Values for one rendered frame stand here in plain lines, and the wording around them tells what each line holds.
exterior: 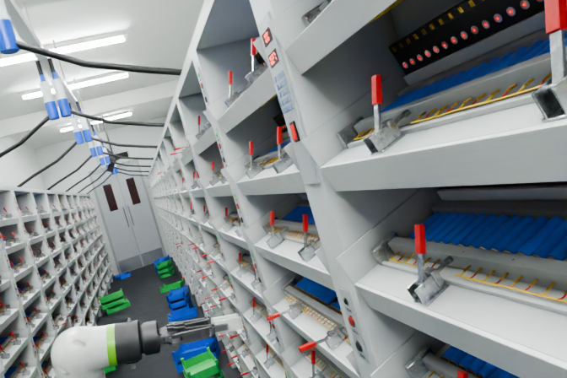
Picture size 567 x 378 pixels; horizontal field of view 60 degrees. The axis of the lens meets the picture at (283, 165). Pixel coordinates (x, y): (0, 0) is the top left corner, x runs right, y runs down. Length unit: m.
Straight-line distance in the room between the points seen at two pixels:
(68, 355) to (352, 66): 0.86
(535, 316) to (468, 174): 0.15
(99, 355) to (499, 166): 1.00
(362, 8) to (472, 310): 0.34
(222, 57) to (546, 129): 1.20
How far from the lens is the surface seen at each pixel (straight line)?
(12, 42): 2.02
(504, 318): 0.54
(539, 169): 0.41
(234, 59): 1.49
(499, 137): 0.41
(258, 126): 1.46
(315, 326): 1.20
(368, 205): 0.79
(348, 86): 0.80
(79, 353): 1.23
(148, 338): 1.23
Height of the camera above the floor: 1.33
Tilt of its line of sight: 1 degrees down
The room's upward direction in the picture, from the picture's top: 16 degrees counter-clockwise
